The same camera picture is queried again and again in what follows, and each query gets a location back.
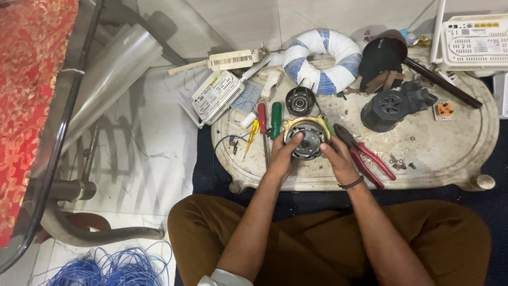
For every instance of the black wrist band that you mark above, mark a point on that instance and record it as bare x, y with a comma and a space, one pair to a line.
351, 184

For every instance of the orange white electrical socket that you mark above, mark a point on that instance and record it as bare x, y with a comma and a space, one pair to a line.
443, 111

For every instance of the white vented router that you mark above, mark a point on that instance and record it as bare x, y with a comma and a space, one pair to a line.
216, 97

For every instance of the person's right hand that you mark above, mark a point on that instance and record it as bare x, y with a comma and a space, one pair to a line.
337, 158

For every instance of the dark brown rod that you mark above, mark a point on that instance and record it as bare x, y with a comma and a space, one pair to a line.
442, 82

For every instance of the rolled clear plastic sheet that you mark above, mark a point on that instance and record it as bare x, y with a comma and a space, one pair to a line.
113, 81

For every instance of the white oval work tray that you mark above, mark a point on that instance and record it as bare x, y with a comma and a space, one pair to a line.
416, 143

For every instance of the small loose screws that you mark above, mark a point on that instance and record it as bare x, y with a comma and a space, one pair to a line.
401, 163

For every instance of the person's left hand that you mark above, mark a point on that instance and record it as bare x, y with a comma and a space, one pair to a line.
281, 158

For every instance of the cream vented router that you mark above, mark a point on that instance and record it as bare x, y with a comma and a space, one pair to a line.
230, 60

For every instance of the person's brown trousers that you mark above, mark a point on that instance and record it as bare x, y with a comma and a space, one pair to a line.
277, 238

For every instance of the dark blue floor mat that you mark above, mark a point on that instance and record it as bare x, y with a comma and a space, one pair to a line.
492, 190

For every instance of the large white router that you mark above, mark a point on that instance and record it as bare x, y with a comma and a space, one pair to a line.
472, 41

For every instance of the yellow tester screwdriver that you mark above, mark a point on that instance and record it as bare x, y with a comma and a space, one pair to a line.
251, 139

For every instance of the round metal motor stator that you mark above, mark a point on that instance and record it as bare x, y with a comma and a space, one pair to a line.
308, 136

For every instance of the small black motor rotor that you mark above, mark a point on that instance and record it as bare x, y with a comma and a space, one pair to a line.
300, 101

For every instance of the white plastic bracket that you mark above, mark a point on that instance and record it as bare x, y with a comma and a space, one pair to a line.
270, 84

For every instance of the black motor housing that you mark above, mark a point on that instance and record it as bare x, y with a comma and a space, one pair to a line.
391, 107

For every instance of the clear plastic parts box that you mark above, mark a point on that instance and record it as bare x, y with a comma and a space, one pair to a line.
247, 97

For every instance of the glass table with red cloth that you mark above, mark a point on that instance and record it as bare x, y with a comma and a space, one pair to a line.
33, 107

